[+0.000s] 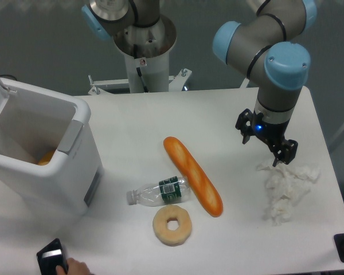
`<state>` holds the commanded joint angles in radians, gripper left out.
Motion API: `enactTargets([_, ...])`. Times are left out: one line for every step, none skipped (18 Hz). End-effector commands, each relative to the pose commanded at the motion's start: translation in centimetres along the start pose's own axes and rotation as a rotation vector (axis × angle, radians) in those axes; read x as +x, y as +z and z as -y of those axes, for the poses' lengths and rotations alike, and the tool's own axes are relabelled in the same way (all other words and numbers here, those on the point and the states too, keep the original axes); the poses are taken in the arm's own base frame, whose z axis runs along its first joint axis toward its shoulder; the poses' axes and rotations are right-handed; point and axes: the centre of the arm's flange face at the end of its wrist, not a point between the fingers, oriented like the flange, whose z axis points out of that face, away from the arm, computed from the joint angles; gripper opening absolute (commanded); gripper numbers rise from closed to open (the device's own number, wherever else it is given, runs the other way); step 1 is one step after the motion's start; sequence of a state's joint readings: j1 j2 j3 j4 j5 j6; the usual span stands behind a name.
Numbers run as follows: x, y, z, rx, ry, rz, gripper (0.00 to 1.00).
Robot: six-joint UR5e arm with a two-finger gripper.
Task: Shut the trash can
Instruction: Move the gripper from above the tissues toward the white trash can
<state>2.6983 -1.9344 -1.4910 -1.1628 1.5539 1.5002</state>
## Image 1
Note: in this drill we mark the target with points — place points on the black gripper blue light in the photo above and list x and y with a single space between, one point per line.
269 127

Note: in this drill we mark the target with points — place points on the white trash can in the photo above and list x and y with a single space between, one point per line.
34 121

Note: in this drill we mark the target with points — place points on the black smartphone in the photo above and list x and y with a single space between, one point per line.
51 256

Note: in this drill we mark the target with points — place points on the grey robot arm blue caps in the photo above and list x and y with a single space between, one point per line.
262 50

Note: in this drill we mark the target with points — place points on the orange fruit in trash can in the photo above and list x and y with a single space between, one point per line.
46 158

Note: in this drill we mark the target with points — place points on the person's hand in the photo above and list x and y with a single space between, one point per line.
75 267

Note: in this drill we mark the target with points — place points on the crumpled white tissue paper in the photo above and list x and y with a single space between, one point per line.
286 186

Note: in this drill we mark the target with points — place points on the orange baguette bread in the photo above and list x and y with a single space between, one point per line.
201 185

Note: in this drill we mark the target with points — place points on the clear plastic bottle green label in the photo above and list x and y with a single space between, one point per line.
168 191

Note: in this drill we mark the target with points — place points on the beige donut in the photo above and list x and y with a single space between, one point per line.
172 225

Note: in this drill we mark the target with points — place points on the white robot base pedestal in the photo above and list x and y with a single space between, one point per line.
146 52

